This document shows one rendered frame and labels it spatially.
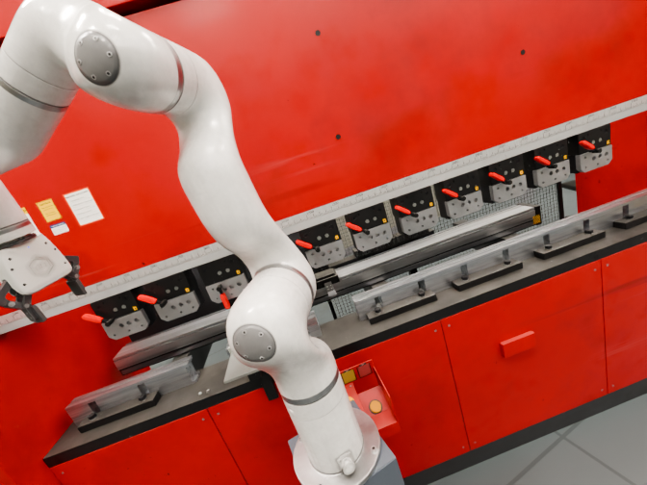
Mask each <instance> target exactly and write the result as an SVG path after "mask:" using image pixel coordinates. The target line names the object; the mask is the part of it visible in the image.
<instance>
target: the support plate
mask: <svg viewBox="0 0 647 485"><path fill-rule="evenodd" d="M257 371H260V370H258V369H254V368H251V367H248V366H246V365H244V364H242V363H241V362H239V361H238V360H237V359H236V357H235V356H234V354H233V353H232V351H231V354H230V358H229V362H228V366H227V370H226V374H225V377H224V381H223V382H224V384H226V383H229V382H231V381H234V380H237V379H239V378H242V377H245V376H247V375H250V374H253V373H255V372H257Z"/></svg>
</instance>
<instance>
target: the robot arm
mask: <svg viewBox="0 0 647 485"><path fill-rule="evenodd" d="M78 89H82V90H83V91H84V92H86V93H88V94H89V95H91V96H93V97H95V98H97V99H99V100H101V101H104V102H106V103H109V104H111V105H114V106H117V107H120V108H122V109H126V110H130V111H134V112H140V113H147V114H156V115H165V116H167V117H168V118H169V119H170V120H171V122H172V123H173V124H174V126H175V128H176V130H177V133H178V137H179V147H180V153H179V159H178V168H177V170H178V177H179V180H180V183H181V186H182V188H183V190H184V192H185V194H186V195H187V197H188V198H189V200H190V202H191V204H192V206H193V207H194V210H195V212H196V214H197V215H198V217H199V218H200V220H201V222H202V223H203V225H204V226H205V228H206V229H207V231H208V232H209V233H210V235H211V236H212V237H213V238H214V239H215V240H216V241H217V242H218V243H219V244H220V245H221V246H222V247H224V248H225V249H227V250H229V251H231V252H232V253H234V254H235V255H237V256H238V257H239V258H240V259H241V260H242V261H243V262H244V263H245V265H246V266H247V268H248V269H249V271H250V273H251V276H252V280H251V281H250V283H249V284H248V285H247V286H246V288H245V289H244V290H243V291H242V293H241V294H240V295H239V296H238V298H237V299H236V301H235V302H234V304H233V305H232V307H231V309H230V311H229V314H228V317H227V321H226V336H227V341H228V343H229V346H230V349H231V351H232V353H233V354H234V356H235V357H236V359H237V360H238V361H239V362H241V363H242V364H244V365H246V366H248V367H251V368H254V369H258V370H262V371H264V372H266V373H268V374H269V375H270V376H271V377H272V378H273V379H274V381H275V383H276V386H277V388H278V390H279V392H280V394H281V396H282V398H283V401H284V403H285V405H286V407H287V410H288V412H289V414H290V416H291V419H292V421H293V423H294V426H295V428H296V430H297V432H298V435H299V437H298V440H297V443H296V446H295V450H294V468H295V472H296V475H297V477H298V480H299V482H300V484H301V485H363V484H364V483H366V481H367V480H368V479H369V478H370V476H371V475H372V474H373V472H374V470H375V468H376V465H377V463H378V460H379V456H380V452H381V441H380V436H379V433H378V430H377V427H376V425H375V422H374V421H373V420H372V419H371V417H370V416H369V415H367V414H366V413H365V412H363V411H361V410H359V409H356V408H352V406H351V403H350V401H349V396H348V393H347V390H346V388H345V385H344V382H343V379H342V377H341V374H340V372H339V369H338V367H337V364H336V361H335V359H334V356H333V354H332V351H331V349H330V348H329V346H328V345H327V344H326V343H325V342H323V341H322V340H320V339H318V338H315V337H309V334H308V329H307V319H308V316H309V313H310V310H311V307H312V304H313V301H314V298H315V295H316V288H317V286H316V278H315V275H314V272H313V270H312V269H311V267H310V265H309V263H308V262H307V260H306V259H305V257H304V256H303V255H302V253H301V252H300V251H299V250H298V248H297V247H296V246H295V245H294V243H293V242H292V241H291V240H290V239H289V238H288V237H287V236H286V234H285V233H284V232H283V231H282V230H281V229H280V228H279V226H278V225H277V224H276V223H275V222H274V221H273V219H272V218H271V216H270V215H269V213H268V212H267V210H266V209H265V207H264V205H263V203H262V202H261V200H260V198H259V196H258V194H257V192H256V190H255V189H254V186H253V184H252V182H251V180H250V178H249V176H248V174H247V172H246V169H245V167H244V164H243V162H242V160H241V157H240V154H239V151H238V148H237V144H236V142H235V137H234V132H233V124H232V114H231V108H230V104H229V100H228V97H227V95H226V92H225V90H224V87H223V85H222V83H221V81H220V79H219V77H218V75H217V74H216V72H215V71H214V70H213V68H212V67H211V66H210V65H208V63H207V62H206V61H204V60H203V59H202V58H200V57H199V56H197V55H196V54H195V53H193V52H192V51H190V50H188V49H186V48H184V47H182V46H180V45H178V44H176V43H174V42H172V41H170V40H168V39H166V38H163V37H160V36H159V35H157V34H155V33H153V32H150V31H148V30H146V29H144V27H142V26H140V25H138V24H136V23H134V22H132V21H130V20H128V19H126V18H124V17H122V16H120V15H118V14H116V13H113V12H112V11H110V10H108V9H106V8H104V7H102V6H101V5H99V4H97V3H94V2H92V1H91V0H24V1H23V3H22V4H21V5H20V7H19V8H18V10H17V12H16V14H15V16H14V18H13V21H12V23H11V26H10V28H9V30H8V33H7V34H6V37H5V39H4V41H3V44H2V46H1V48H0V175H1V174H3V173H5V172H7V171H10V170H12V169H14V168H16V167H19V166H22V165H25V164H27V163H29V162H31V161H33V160H34V159H35V158H36V157H37V156H39V155H40V154H41V152H42V151H43V150H44V148H45V147H46V145H47V143H48V142H49V141H50V139H51V137H52V135H53V134H54V132H55V130H56V129H57V127H58V125H59V124H60V122H61V120H62V118H63V117H64V115H65V113H66V111H67V109H68V107H69V106H70V104H71V102H72V100H73V98H74V97H75V95H76V93H77V91H78ZM35 230H37V229H36V228H35V226H34V225H33V224H32V222H31V221H30V219H28V218H27V216H26V215H25V214H24V212H23V211H22V209H21V208H20V207H19V205H18V204H17V203H16V201H15V200H14V198H13V197H12V195H11V194H10V192H9V191H8V190H7V188H6V187H5V185H4V184H3V183H2V181H1V180H0V283H1V285H0V307H4V308H7V309H16V310H21V311H22V312H23V313H24V315H25V316H26V317H27V318H28V319H29V320H30V321H32V322H35V323H38V322H45V321H47V317H46V316H45V315H44V314H43V312H42V311H41V310H40V309H39V307H38V306H37V305H32V295H33V294H35V293H37V292H39V291H40V290H42V289H44V288H46V287H47V286H49V285H51V284H53V283H54V282H56V281H58V280H60V279H61V278H63V279H67V281H66V283H67V285H68V286H69V287H70V289H71V290H72V292H73V293H74V294H75V295H83V294H87V291H86V290H85V287H84V285H83V284H82V282H81V281H80V280H79V277H80V274H79V271H80V266H79V264H80V262H79V256H64V255H63V254H62V253H61V252H60V250H59V249H58V248H57V247H56V246H55V245H54V244H53V243H52V242H50V241H49V240H48V239H47V238H46V237H44V236H43V235H42V234H36V233H33V234H31V232H34V231H35ZM7 293H9V294H11V295H12V296H15V301H9V300H8V299H6V295H7Z"/></svg>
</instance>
